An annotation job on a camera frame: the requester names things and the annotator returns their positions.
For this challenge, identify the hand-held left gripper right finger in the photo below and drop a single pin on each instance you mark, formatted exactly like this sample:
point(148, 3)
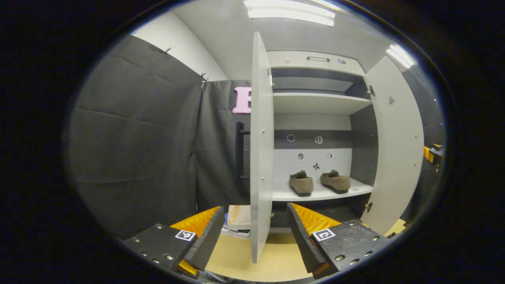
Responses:
point(300, 236)

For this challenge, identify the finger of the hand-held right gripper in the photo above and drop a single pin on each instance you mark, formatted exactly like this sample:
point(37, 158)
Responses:
point(433, 154)

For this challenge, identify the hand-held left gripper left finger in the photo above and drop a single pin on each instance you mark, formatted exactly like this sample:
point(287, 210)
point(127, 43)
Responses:
point(209, 236)

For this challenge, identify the grey cabinet door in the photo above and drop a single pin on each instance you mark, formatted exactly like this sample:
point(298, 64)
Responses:
point(261, 157)
point(398, 150)

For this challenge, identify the brown fuzzy shoe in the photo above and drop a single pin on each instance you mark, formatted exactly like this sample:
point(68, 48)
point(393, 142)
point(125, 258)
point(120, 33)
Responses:
point(301, 184)
point(335, 182)

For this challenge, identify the grey shoe cabinet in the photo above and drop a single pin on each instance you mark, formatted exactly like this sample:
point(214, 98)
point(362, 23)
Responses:
point(315, 103)

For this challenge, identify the stack of books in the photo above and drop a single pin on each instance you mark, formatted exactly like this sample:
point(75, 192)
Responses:
point(238, 219)

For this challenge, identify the narrow ceiling light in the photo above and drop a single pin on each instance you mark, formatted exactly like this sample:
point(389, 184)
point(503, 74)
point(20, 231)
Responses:
point(400, 55)

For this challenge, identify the black backdrop cloth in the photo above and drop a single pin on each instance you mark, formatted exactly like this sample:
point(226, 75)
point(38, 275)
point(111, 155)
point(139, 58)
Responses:
point(138, 138)

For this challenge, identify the large ceiling light panel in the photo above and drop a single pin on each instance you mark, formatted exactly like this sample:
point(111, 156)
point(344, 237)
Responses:
point(290, 12)

